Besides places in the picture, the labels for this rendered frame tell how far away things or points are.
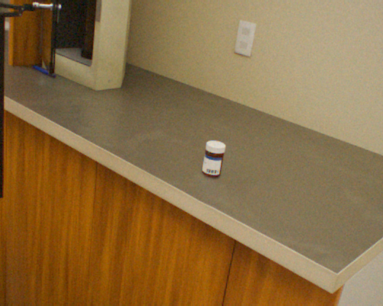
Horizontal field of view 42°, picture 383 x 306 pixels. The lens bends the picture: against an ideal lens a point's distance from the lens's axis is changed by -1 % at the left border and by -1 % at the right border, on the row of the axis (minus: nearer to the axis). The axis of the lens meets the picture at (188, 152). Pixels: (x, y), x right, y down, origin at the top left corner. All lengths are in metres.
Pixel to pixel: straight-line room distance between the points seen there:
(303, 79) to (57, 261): 0.96
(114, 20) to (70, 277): 0.82
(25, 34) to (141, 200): 0.96
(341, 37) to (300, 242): 0.83
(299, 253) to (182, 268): 0.34
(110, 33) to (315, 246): 1.03
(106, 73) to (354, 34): 0.80
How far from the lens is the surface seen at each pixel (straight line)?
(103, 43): 1.70
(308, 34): 1.69
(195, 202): 1.06
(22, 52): 1.98
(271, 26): 1.76
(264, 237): 0.97
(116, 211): 1.31
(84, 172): 1.37
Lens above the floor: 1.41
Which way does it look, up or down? 21 degrees down
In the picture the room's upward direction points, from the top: 9 degrees clockwise
